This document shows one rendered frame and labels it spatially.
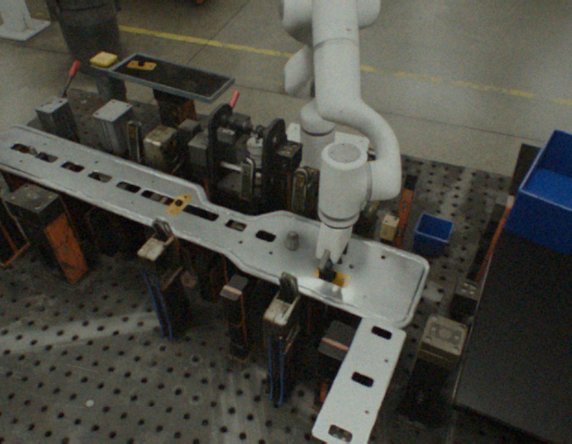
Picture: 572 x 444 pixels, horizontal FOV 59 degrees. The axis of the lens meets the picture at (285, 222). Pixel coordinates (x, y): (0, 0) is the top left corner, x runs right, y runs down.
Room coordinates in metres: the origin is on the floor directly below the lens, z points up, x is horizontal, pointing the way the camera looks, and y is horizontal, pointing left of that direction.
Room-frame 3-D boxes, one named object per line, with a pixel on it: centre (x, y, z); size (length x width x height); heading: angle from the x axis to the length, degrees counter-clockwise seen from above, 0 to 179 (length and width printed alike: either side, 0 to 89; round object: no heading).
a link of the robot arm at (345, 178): (0.75, -0.11, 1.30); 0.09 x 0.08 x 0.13; 92
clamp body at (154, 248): (0.82, 0.31, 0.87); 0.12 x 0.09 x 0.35; 154
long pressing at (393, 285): (1.00, 0.31, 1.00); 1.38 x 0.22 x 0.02; 64
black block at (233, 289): (0.73, 0.12, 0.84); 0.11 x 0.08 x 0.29; 154
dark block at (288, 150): (1.09, -0.01, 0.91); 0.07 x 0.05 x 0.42; 154
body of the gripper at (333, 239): (0.75, -0.11, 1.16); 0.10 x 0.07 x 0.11; 154
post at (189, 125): (1.23, 0.28, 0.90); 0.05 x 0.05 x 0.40; 64
